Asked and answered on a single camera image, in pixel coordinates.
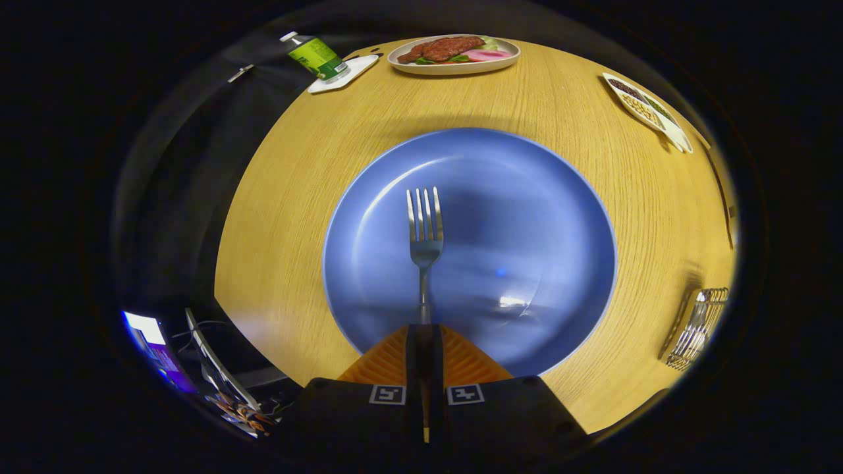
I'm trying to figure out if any brown grilled meat piece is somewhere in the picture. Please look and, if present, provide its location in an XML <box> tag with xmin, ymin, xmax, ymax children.
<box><xmin>397</xmin><ymin>36</ymin><xmax>486</xmax><ymax>65</ymax></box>

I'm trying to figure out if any metal wire cutlery rack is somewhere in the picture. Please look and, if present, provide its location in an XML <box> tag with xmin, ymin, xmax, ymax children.
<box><xmin>659</xmin><ymin>287</ymin><xmax>730</xmax><ymax>371</ymax></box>

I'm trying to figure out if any beige oval food plate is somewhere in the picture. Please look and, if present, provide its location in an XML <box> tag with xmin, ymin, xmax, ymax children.
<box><xmin>387</xmin><ymin>34</ymin><xmax>522</xmax><ymax>76</ymax></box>

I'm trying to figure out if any pile of green beans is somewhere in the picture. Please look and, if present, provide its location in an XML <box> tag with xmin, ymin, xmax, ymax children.
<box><xmin>645</xmin><ymin>97</ymin><xmax>679</xmax><ymax>126</ymax></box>

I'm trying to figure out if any white square coaster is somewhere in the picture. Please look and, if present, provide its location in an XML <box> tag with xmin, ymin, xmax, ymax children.
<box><xmin>308</xmin><ymin>54</ymin><xmax>381</xmax><ymax>94</ymax></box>

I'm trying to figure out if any thin white panel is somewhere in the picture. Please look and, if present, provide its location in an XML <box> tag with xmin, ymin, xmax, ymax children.
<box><xmin>186</xmin><ymin>308</ymin><xmax>262</xmax><ymax>412</ymax></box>

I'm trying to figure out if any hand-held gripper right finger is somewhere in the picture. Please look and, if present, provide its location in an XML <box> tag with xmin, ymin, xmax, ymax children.
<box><xmin>425</xmin><ymin>324</ymin><xmax>588</xmax><ymax>461</ymax></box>

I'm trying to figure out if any white toaster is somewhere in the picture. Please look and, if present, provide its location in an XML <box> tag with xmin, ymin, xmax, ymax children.
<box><xmin>706</xmin><ymin>142</ymin><xmax>738</xmax><ymax>250</ymax></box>

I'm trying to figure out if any colourful printed sheet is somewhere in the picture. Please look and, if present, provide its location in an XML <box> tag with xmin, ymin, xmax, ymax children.
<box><xmin>204</xmin><ymin>392</ymin><xmax>277</xmax><ymax>438</ymax></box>

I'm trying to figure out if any pile of yellow soybeans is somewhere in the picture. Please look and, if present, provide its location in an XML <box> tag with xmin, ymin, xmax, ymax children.
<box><xmin>622</xmin><ymin>95</ymin><xmax>663</xmax><ymax>129</ymax></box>

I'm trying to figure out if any wooden handle metal fork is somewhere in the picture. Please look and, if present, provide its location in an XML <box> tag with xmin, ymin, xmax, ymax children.
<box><xmin>406</xmin><ymin>187</ymin><xmax>445</xmax><ymax>443</ymax></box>

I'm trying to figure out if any blue round plate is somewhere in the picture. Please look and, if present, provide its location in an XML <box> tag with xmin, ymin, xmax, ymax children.
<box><xmin>322</xmin><ymin>127</ymin><xmax>618</xmax><ymax>378</ymax></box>

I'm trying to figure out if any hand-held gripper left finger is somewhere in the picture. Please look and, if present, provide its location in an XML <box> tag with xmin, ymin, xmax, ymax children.
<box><xmin>296</xmin><ymin>324</ymin><xmax>425</xmax><ymax>461</ymax></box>

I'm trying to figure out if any lit computer screen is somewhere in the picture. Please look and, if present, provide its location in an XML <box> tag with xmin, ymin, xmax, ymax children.
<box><xmin>122</xmin><ymin>311</ymin><xmax>198</xmax><ymax>394</ymax></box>

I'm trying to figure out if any green label plastic bottle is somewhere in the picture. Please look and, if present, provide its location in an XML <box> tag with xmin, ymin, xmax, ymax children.
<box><xmin>280</xmin><ymin>31</ymin><xmax>350</xmax><ymax>83</ymax></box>

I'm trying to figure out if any white divided dish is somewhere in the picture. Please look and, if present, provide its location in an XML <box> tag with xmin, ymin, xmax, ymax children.
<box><xmin>602</xmin><ymin>72</ymin><xmax>694</xmax><ymax>154</ymax></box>

